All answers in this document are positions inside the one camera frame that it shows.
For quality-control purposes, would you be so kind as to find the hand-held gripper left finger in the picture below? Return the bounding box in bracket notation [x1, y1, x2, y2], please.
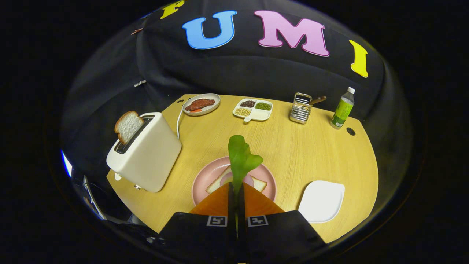
[158, 182, 237, 264]

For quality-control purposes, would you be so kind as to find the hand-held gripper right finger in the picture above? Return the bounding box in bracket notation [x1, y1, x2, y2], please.
[237, 182, 326, 264]

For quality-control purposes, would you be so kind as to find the green lettuce leaf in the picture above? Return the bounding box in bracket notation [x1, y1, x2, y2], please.
[228, 135, 263, 197]

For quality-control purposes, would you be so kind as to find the toasted bread slice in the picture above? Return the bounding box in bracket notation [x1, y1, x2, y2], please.
[114, 111, 145, 144]

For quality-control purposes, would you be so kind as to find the white bread slice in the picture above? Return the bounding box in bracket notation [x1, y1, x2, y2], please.
[206, 166, 267, 194]

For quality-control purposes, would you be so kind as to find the pink round plate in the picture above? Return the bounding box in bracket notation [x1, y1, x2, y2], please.
[192, 157, 277, 206]

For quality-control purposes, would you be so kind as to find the white square plate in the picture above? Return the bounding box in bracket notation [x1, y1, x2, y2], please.
[298, 180, 345, 223]

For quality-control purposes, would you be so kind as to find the white divided dish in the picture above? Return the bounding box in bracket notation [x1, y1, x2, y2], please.
[233, 98, 273, 122]

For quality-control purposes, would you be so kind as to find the white toaster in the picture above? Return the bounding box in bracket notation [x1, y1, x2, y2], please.
[106, 112, 182, 193]

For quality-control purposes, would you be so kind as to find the round grey plate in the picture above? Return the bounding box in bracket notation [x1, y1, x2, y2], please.
[182, 93, 221, 117]

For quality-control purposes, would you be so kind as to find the red meat slice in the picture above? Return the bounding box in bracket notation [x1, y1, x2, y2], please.
[185, 98, 216, 112]

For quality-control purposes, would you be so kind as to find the black backdrop cloth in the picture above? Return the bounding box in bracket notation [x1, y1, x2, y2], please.
[60, 0, 413, 220]

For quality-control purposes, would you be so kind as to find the green label drink bottle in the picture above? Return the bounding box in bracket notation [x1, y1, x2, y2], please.
[330, 87, 355, 130]

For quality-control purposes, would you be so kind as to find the metal wire utensil holder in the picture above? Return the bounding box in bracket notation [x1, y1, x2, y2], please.
[289, 92, 313, 124]

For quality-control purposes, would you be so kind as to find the wooden handled utensil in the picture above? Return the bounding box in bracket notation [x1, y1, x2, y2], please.
[302, 96, 327, 110]

